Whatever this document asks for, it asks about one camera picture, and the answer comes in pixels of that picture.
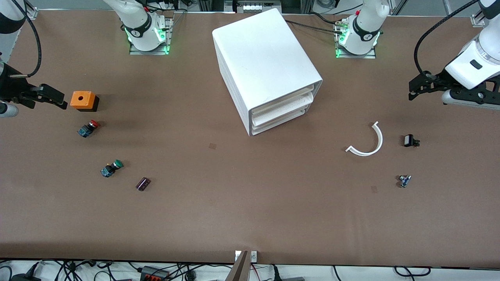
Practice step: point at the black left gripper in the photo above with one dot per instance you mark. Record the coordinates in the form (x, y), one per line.
(438, 79)

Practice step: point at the red-capped push button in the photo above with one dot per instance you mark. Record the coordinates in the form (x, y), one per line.
(88, 128)

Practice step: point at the grey rack device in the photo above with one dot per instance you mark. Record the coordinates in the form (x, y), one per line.
(254, 7)

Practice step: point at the green-capped push button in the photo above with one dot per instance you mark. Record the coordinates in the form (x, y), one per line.
(111, 168)

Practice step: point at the small dark purple capacitor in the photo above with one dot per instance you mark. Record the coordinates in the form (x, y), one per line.
(143, 184)

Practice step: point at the white drawer cabinet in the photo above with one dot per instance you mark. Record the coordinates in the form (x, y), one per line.
(261, 54)

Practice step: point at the black power adapter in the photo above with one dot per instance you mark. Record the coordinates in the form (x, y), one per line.
(25, 278)

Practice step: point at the small metal blue component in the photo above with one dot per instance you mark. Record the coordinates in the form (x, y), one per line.
(404, 181)

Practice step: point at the small black white switch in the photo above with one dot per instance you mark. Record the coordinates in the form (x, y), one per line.
(409, 140)

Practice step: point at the white curved plastic clip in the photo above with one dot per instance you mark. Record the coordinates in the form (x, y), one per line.
(381, 138)

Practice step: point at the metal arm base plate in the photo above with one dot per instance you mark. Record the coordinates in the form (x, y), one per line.
(150, 52)
(355, 56)

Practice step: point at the black box with red sockets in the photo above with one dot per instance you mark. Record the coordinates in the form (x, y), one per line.
(154, 275)

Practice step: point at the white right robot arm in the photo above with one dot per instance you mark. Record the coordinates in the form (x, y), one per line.
(136, 23)

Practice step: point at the white metal bracket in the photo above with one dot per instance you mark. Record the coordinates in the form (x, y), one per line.
(254, 256)

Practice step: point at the orange black button enclosure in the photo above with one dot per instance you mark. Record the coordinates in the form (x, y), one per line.
(82, 99)

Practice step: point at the aluminium corner bracket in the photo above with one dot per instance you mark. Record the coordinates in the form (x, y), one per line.
(477, 20)
(31, 15)

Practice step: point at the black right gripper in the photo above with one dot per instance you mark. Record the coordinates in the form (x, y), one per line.
(8, 85)

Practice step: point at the brown camera post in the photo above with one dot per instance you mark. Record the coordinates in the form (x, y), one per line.
(239, 271)

